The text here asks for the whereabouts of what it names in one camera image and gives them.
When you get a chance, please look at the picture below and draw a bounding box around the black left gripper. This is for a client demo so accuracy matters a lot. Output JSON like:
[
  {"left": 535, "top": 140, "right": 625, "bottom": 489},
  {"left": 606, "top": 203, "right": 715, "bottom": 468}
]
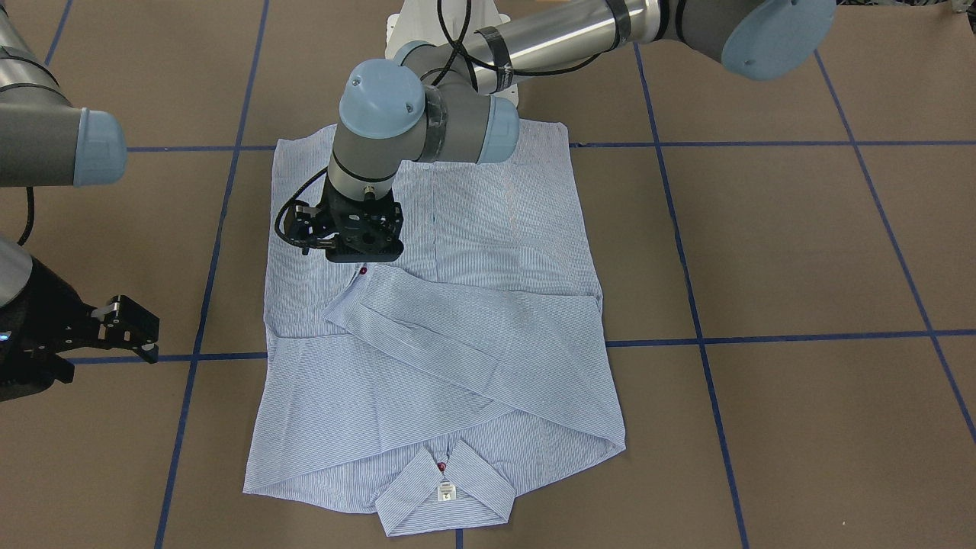
[{"left": 294, "top": 183, "right": 404, "bottom": 264}]

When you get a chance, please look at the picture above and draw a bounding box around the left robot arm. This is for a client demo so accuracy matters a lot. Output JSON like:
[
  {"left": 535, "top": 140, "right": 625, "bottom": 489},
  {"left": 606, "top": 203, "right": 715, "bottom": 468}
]
[{"left": 273, "top": 1, "right": 836, "bottom": 263}]

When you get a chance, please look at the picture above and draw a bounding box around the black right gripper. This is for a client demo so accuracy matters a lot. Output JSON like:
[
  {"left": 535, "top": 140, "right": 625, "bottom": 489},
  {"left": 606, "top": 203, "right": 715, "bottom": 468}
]
[{"left": 1, "top": 259, "right": 160, "bottom": 402}]

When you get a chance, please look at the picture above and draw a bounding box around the light blue striped shirt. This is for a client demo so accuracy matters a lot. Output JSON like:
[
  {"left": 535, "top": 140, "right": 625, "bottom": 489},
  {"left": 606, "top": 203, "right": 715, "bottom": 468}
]
[{"left": 243, "top": 120, "right": 625, "bottom": 536}]

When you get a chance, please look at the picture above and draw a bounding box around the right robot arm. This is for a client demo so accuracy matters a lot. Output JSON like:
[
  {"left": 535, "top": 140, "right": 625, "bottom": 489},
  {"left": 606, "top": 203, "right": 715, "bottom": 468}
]
[{"left": 1, "top": 11, "right": 160, "bottom": 402}]

